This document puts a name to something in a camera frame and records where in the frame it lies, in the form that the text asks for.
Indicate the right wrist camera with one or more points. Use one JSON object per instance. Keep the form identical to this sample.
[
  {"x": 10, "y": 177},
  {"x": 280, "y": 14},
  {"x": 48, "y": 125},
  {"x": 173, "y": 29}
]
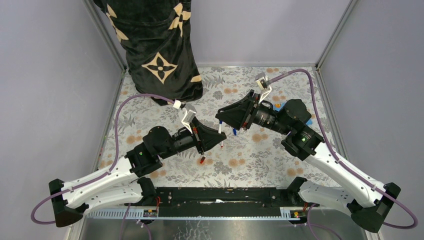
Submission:
[{"x": 262, "y": 81}]

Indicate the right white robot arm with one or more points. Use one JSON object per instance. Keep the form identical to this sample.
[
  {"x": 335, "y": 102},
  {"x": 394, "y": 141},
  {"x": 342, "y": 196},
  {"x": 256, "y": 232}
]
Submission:
[{"x": 366, "y": 200}]

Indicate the white pen red tip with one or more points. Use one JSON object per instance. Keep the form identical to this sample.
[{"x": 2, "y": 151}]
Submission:
[{"x": 220, "y": 131}]

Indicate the black gold patterned robe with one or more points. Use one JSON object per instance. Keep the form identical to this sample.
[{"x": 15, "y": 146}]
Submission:
[{"x": 156, "y": 37}]

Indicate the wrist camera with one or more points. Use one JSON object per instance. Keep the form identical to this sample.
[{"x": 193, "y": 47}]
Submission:
[
  {"x": 262, "y": 81},
  {"x": 187, "y": 112}
]

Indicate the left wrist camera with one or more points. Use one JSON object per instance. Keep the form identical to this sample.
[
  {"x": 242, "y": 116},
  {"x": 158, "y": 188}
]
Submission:
[{"x": 187, "y": 112}]

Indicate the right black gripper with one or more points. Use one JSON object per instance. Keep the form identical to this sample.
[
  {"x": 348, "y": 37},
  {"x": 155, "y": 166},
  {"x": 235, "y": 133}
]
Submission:
[{"x": 241, "y": 113}]

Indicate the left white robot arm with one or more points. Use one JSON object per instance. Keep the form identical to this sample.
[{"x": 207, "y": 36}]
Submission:
[{"x": 126, "y": 182}]

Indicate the floral table mat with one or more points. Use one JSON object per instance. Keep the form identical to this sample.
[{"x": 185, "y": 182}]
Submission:
[{"x": 253, "y": 158}]

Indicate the slotted cable duct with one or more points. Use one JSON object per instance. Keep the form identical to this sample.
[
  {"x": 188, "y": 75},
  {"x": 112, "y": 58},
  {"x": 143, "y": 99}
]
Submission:
[{"x": 221, "y": 212}]

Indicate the blue folded cloth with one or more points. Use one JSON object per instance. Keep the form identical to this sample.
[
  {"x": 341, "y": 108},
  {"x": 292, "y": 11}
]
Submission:
[{"x": 279, "y": 106}]

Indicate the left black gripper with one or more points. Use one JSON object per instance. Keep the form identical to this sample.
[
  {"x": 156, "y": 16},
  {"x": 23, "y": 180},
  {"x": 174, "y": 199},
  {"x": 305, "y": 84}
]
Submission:
[{"x": 204, "y": 137}]

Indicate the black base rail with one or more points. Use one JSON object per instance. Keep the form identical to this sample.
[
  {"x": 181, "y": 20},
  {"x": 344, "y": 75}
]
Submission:
[{"x": 194, "y": 196}]

